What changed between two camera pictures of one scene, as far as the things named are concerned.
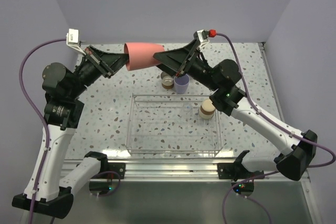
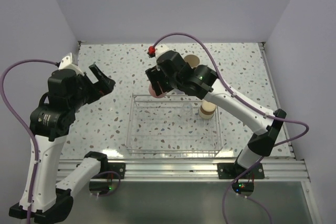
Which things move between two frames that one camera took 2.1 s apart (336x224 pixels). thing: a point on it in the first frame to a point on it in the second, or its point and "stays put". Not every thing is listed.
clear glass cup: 187,112 stays put
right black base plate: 235,171 stays put
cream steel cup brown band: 207,109 stays put
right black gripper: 179,61 to 155,75
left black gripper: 108,64 to 104,85
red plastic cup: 140,54 to 153,93
